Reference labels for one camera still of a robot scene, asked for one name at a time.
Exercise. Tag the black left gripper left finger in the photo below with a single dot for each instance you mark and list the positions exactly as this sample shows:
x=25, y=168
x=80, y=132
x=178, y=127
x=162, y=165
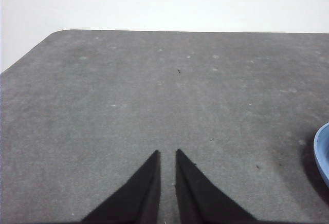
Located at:
x=140, y=198

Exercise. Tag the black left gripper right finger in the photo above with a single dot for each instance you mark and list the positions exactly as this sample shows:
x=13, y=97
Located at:
x=198, y=198

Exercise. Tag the blue round plate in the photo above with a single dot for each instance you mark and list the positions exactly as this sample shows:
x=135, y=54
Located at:
x=323, y=154

